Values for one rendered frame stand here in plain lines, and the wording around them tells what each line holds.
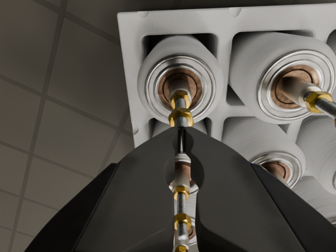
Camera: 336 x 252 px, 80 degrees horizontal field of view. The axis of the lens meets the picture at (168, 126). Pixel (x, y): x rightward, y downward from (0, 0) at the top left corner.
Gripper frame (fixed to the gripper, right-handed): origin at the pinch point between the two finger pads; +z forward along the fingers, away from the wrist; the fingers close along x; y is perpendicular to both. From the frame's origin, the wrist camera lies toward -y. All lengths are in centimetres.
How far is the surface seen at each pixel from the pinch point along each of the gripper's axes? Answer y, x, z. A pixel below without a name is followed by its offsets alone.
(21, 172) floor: 34, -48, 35
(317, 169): 13.0, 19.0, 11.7
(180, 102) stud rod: 0.3, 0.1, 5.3
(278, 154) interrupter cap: 9.0, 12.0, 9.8
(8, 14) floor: -8, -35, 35
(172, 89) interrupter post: 0.0, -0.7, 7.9
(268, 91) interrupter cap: 1.0, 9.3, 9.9
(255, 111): 3.6, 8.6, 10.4
